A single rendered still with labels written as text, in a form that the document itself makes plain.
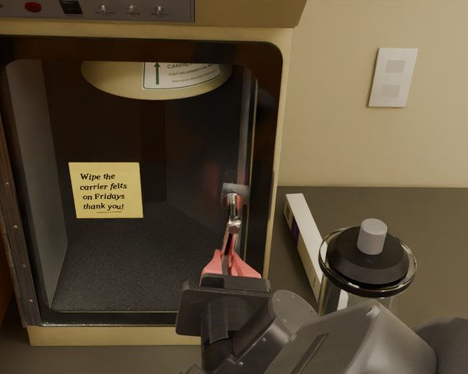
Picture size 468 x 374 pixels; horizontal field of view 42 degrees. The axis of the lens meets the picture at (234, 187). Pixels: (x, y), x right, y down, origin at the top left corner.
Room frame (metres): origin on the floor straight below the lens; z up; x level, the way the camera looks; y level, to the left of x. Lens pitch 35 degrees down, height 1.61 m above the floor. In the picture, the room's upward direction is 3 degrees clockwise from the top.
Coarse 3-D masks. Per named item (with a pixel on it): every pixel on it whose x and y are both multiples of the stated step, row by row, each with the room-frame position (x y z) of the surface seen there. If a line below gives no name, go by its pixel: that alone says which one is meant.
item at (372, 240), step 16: (368, 224) 0.52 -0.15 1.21; (384, 224) 0.52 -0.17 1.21; (336, 240) 0.53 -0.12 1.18; (352, 240) 0.53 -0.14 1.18; (368, 240) 0.51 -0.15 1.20; (384, 240) 0.52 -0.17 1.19; (336, 256) 0.51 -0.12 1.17; (352, 256) 0.50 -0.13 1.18; (368, 256) 0.50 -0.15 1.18; (384, 256) 0.51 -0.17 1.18; (400, 256) 0.51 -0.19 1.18; (352, 272) 0.49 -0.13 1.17; (368, 272) 0.48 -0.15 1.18; (384, 272) 0.48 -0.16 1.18; (400, 272) 0.49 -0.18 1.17
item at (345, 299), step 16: (400, 240) 0.55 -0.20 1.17; (320, 256) 0.52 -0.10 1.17; (336, 272) 0.49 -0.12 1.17; (320, 288) 0.52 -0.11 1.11; (336, 288) 0.49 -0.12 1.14; (368, 288) 0.47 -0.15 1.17; (384, 288) 0.47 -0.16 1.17; (320, 304) 0.51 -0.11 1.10; (336, 304) 0.49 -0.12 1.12; (352, 304) 0.48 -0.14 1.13; (384, 304) 0.48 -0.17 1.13
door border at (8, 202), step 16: (0, 112) 0.55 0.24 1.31; (0, 128) 0.55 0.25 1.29; (0, 144) 0.55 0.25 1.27; (0, 160) 0.55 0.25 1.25; (0, 176) 0.55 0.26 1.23; (0, 192) 0.55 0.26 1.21; (0, 208) 0.54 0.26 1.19; (16, 208) 0.55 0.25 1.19; (16, 224) 0.55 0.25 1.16; (16, 240) 0.55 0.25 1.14; (16, 256) 0.55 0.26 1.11; (16, 272) 0.55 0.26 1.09; (32, 288) 0.55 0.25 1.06; (32, 304) 0.55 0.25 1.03; (32, 320) 0.55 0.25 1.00
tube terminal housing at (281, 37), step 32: (0, 32) 0.56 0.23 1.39; (32, 32) 0.56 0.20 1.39; (64, 32) 0.56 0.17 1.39; (96, 32) 0.57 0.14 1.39; (128, 32) 0.57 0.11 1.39; (160, 32) 0.57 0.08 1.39; (192, 32) 0.57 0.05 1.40; (224, 32) 0.58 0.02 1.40; (256, 32) 0.58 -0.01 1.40; (288, 32) 0.58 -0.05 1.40; (288, 64) 0.58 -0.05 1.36
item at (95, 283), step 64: (0, 64) 0.55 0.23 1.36; (64, 64) 0.55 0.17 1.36; (128, 64) 0.56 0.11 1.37; (192, 64) 0.56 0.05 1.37; (256, 64) 0.57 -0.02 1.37; (64, 128) 0.55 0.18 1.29; (128, 128) 0.56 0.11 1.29; (192, 128) 0.56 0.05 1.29; (256, 128) 0.57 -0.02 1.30; (64, 192) 0.55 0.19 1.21; (192, 192) 0.56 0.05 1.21; (256, 192) 0.57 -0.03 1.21; (64, 256) 0.55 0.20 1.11; (128, 256) 0.56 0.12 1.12; (192, 256) 0.56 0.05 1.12; (256, 256) 0.57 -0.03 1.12; (64, 320) 0.55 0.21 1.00; (128, 320) 0.56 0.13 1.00
